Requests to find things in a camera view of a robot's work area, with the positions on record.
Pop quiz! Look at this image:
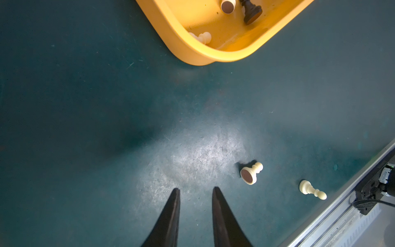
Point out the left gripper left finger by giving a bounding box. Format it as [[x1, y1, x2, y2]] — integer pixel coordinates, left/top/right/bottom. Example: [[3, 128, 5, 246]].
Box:
[[142, 188, 181, 247]]

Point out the white chess piece centre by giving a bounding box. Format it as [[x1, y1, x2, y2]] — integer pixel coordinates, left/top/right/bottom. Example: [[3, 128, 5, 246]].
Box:
[[240, 162, 263, 185]]

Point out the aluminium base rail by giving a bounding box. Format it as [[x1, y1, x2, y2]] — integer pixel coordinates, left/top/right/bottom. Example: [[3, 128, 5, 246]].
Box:
[[281, 140, 395, 247]]

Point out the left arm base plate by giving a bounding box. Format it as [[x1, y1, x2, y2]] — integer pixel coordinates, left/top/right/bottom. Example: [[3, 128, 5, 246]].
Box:
[[352, 155, 395, 215]]

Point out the white chess pawn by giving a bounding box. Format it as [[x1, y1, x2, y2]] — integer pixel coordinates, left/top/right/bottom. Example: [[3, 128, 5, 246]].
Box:
[[220, 0, 236, 14], [189, 32, 212, 45], [299, 180, 327, 200]]

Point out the yellow plastic storage box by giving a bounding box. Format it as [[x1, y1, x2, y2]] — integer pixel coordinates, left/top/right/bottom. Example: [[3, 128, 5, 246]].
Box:
[[137, 1, 311, 66]]

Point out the black chess piece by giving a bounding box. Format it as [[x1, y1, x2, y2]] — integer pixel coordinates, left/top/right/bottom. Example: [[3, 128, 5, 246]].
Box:
[[240, 0, 263, 25]]

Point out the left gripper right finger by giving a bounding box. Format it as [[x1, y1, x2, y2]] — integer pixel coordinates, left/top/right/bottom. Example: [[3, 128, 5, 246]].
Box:
[[212, 187, 252, 247]]

